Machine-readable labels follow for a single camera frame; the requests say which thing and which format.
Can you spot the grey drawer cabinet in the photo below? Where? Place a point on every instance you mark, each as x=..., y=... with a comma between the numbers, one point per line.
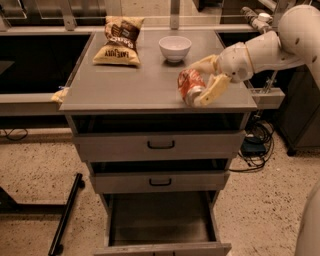
x=105, y=99

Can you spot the yellow sponge piece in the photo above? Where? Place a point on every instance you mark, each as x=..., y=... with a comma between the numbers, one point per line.
x=60, y=95

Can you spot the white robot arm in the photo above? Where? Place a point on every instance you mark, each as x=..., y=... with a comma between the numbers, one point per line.
x=296, y=41

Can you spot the black metal stand leg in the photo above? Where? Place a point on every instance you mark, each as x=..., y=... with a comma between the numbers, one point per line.
x=56, y=247

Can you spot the grey middle drawer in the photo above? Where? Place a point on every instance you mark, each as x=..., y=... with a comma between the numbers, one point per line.
x=150, y=182

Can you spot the grey bottom drawer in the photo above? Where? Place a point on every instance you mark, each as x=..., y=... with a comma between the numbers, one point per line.
x=162, y=224

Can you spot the dark blue power box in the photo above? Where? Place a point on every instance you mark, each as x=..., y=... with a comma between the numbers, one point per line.
x=253, y=146

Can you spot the grey drawer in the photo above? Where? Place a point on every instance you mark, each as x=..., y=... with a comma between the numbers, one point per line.
x=162, y=224
x=123, y=147
x=150, y=182

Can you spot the yellow brown chip bag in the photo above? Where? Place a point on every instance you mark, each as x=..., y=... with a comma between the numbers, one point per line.
x=121, y=36

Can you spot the dark grey side cabinet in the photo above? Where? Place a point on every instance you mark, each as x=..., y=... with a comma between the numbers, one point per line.
x=298, y=118

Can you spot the white ceramic bowl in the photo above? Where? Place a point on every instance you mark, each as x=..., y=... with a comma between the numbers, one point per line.
x=174, y=48

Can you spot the white power strip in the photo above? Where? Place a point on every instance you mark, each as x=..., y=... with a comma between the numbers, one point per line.
x=260, y=22

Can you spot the grey top drawer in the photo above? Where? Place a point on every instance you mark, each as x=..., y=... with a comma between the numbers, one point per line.
x=123, y=147

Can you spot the red coke can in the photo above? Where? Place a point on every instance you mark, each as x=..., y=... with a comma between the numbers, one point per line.
x=190, y=85

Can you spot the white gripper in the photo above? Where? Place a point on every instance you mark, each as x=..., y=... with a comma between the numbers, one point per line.
x=234, y=64

